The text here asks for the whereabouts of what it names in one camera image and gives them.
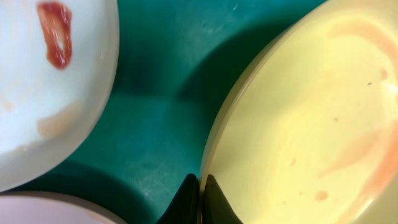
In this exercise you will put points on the white plate with ketchup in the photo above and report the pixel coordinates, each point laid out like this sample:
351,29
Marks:
46,112

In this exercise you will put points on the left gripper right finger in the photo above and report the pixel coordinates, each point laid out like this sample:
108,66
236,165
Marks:
216,209

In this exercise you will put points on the teal plastic tray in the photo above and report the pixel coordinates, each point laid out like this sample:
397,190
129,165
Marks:
178,60

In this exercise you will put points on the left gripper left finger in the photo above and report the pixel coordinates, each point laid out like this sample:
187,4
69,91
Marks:
184,205

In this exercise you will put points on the yellow plate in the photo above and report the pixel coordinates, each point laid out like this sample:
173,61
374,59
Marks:
308,133

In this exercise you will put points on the white plate upper left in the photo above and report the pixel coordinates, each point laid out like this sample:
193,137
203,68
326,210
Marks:
32,207

